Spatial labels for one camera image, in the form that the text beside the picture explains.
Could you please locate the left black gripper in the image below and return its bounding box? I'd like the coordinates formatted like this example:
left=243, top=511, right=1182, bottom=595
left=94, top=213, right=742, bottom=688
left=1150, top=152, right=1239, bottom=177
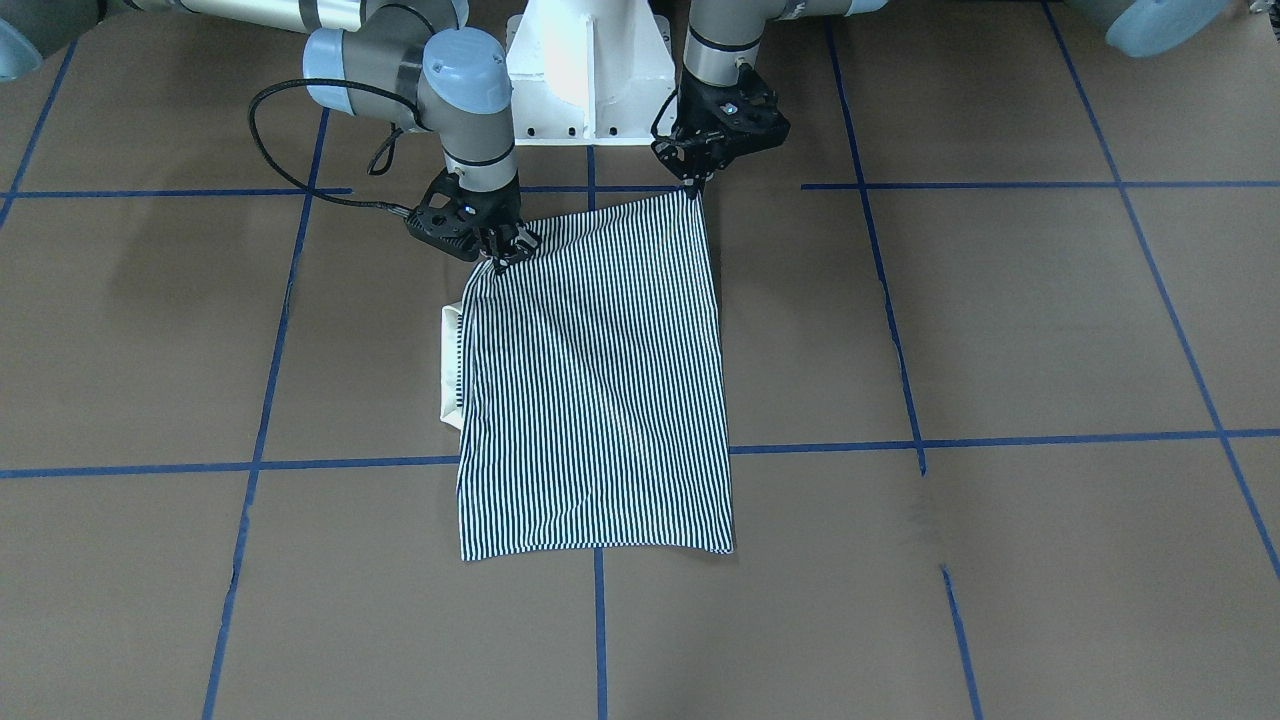
left=652, top=64, right=791, bottom=200

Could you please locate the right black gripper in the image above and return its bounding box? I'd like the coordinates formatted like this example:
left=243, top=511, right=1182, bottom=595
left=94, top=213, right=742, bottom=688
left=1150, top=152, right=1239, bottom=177
left=404, top=169, right=541, bottom=275

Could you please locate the blue white striped polo shirt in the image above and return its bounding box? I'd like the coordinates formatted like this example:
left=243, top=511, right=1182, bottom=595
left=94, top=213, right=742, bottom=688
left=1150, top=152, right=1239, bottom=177
left=457, top=191, right=735, bottom=562

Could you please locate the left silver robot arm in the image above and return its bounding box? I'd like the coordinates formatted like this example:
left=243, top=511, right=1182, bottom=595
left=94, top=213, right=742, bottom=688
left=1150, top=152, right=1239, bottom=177
left=653, top=1, right=1222, bottom=192

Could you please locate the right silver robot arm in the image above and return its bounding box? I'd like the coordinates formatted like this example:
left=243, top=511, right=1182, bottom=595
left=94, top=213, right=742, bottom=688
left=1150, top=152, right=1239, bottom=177
left=1, top=1, right=541, bottom=272

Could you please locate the brown paper table cover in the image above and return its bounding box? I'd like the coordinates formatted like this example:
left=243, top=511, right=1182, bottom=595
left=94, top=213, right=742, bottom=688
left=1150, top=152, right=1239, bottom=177
left=1, top=1, right=1279, bottom=719

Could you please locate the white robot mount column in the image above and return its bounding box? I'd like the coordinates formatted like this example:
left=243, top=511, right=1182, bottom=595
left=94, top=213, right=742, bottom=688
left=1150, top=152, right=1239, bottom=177
left=506, top=1, right=677, bottom=146

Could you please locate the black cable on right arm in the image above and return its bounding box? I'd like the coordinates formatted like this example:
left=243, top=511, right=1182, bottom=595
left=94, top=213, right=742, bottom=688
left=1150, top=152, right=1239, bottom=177
left=248, top=78, right=421, bottom=217

